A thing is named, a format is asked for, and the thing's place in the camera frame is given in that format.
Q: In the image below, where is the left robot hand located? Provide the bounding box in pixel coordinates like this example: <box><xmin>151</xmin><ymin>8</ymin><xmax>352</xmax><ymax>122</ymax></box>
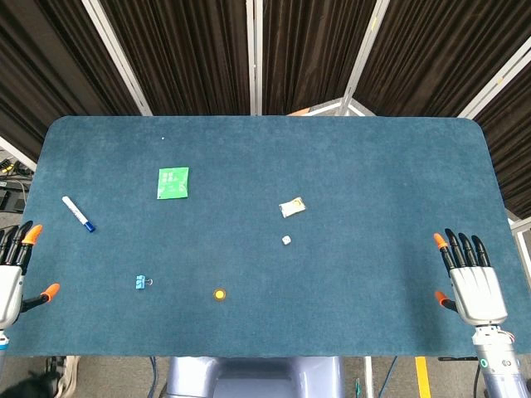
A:
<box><xmin>0</xmin><ymin>220</ymin><xmax>61</xmax><ymax>331</ymax></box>

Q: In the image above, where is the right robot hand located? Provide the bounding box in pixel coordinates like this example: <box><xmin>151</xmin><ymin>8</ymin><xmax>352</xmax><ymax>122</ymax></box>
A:
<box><xmin>433</xmin><ymin>227</ymin><xmax>509</xmax><ymax>328</ymax></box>

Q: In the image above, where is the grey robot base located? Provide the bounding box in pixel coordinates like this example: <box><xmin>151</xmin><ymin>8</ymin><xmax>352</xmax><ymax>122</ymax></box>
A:
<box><xmin>164</xmin><ymin>355</ymin><xmax>346</xmax><ymax>398</ymax></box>

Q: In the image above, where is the white marker with blue cap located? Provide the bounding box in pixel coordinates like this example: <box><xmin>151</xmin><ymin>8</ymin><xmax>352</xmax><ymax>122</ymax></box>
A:
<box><xmin>61</xmin><ymin>196</ymin><xmax>97</xmax><ymax>234</ymax></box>

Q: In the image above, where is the yellow floor tape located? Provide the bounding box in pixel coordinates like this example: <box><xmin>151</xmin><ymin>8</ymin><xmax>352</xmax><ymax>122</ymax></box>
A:
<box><xmin>415</xmin><ymin>356</ymin><xmax>431</xmax><ymax>398</ymax></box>

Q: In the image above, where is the green foil packet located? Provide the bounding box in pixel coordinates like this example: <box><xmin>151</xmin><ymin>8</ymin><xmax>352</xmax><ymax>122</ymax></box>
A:
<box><xmin>156</xmin><ymin>167</ymin><xmax>190</xmax><ymax>201</ymax></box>

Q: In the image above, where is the white and yellow snack wrapper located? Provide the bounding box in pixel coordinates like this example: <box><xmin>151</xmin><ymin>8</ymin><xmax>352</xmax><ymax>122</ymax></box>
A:
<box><xmin>278</xmin><ymin>196</ymin><xmax>307</xmax><ymax>219</ymax></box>

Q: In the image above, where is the blue table mat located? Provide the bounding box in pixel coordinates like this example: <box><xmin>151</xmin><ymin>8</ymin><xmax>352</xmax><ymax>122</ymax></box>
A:
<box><xmin>3</xmin><ymin>114</ymin><xmax>528</xmax><ymax>358</ymax></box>

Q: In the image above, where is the blue cable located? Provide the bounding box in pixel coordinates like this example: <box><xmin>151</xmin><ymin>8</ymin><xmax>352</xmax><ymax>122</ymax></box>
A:
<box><xmin>149</xmin><ymin>356</ymin><xmax>168</xmax><ymax>398</ymax></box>
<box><xmin>375</xmin><ymin>356</ymin><xmax>399</xmax><ymax>398</ymax></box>

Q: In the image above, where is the black folding screen with white frame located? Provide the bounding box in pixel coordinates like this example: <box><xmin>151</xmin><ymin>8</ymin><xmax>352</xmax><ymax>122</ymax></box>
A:
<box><xmin>0</xmin><ymin>0</ymin><xmax>531</xmax><ymax>221</ymax></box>

